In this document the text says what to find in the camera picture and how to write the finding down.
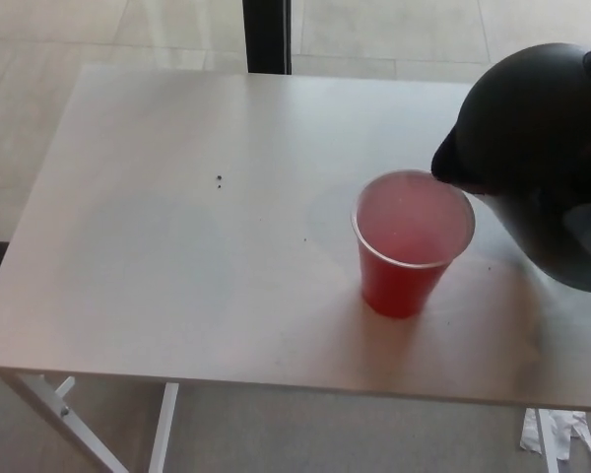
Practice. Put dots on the crumpled white paper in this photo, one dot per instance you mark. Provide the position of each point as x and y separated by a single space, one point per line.
569 428

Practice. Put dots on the black window frame post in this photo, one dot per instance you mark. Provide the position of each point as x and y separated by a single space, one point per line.
268 34

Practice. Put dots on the black electric kettle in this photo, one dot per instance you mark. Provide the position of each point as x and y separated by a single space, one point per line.
522 123

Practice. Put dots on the white slanted table leg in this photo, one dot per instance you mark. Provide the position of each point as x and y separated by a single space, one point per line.
87 446

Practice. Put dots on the red plastic cup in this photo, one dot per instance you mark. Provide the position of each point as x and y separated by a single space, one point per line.
399 288

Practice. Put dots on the white upright table leg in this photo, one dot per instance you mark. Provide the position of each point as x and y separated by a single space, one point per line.
163 428
547 443

